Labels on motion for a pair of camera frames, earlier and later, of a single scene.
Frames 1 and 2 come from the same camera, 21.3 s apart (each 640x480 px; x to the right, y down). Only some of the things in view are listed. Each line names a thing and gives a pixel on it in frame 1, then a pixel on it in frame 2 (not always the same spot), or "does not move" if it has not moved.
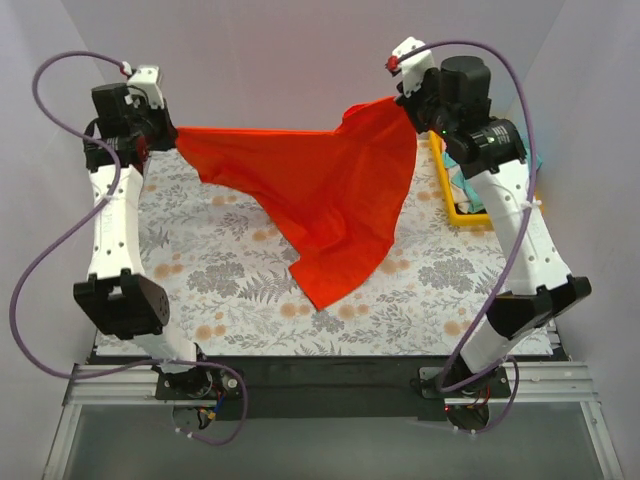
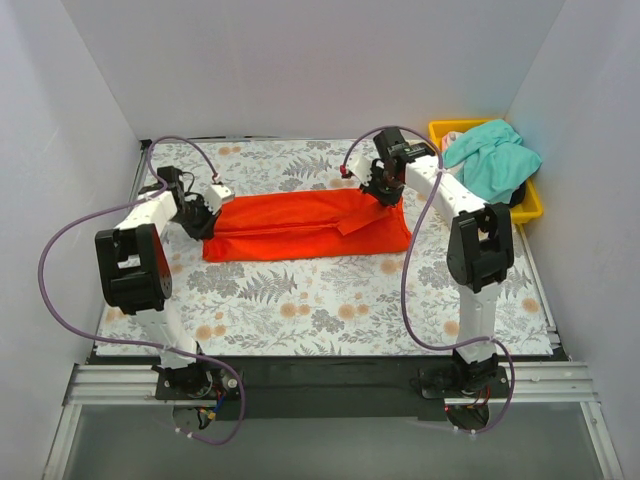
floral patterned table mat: (233, 287) does not move
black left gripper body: (163, 126) to (201, 220)
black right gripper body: (410, 106) to (382, 189)
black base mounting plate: (327, 388) does not move
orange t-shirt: (342, 194) to (341, 222)
